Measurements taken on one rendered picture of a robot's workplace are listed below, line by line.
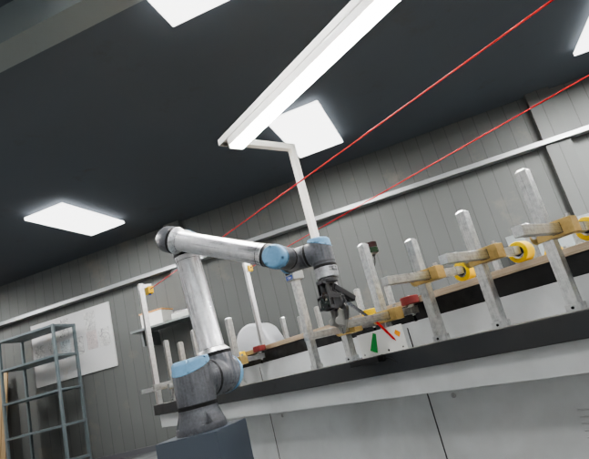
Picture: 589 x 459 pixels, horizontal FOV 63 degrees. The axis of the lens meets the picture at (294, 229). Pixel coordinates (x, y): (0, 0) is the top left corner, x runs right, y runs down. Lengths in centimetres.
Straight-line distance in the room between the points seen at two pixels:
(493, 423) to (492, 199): 505
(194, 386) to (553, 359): 122
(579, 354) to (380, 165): 572
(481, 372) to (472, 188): 525
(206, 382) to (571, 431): 129
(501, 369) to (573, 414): 30
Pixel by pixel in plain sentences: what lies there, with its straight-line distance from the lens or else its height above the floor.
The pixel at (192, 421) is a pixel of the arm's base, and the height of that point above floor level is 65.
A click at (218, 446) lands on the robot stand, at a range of 183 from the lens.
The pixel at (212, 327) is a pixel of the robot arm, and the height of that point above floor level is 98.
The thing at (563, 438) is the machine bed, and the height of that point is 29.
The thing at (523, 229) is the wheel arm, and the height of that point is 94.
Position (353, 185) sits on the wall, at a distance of 715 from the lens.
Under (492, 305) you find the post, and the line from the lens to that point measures 178.
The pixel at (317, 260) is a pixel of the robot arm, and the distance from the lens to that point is 186.
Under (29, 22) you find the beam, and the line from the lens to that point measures 365.
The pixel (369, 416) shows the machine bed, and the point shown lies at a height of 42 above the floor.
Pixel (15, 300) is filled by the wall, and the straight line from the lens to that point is 1013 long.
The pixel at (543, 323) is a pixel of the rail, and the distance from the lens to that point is 169.
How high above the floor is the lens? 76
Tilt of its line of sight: 15 degrees up
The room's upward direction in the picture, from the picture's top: 14 degrees counter-clockwise
